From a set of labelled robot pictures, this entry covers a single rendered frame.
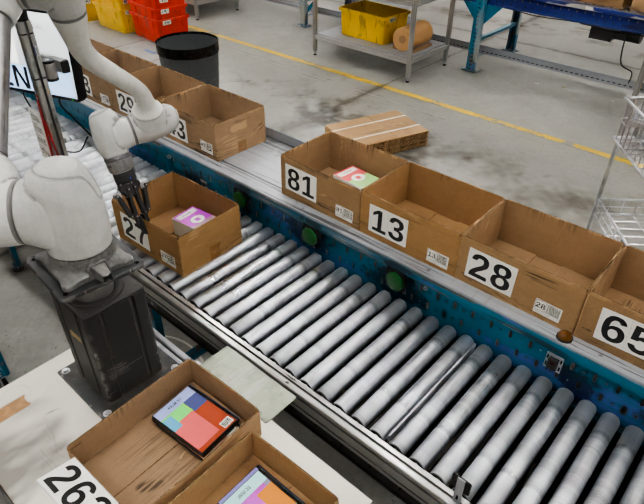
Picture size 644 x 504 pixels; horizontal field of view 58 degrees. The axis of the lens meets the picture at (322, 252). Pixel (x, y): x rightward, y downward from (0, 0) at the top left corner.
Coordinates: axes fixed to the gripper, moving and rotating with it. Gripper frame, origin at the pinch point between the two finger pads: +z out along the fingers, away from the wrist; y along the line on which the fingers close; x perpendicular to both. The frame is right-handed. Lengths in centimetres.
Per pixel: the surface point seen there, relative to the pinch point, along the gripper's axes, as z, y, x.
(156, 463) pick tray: 38, 51, 66
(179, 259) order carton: 12.7, -0.4, 15.3
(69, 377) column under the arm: 24, 51, 27
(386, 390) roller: 49, -8, 93
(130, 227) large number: 1.8, 0.9, -10.2
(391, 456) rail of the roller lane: 54, 9, 105
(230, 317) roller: 30.3, 1.7, 38.9
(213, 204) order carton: 4.5, -28.6, 2.2
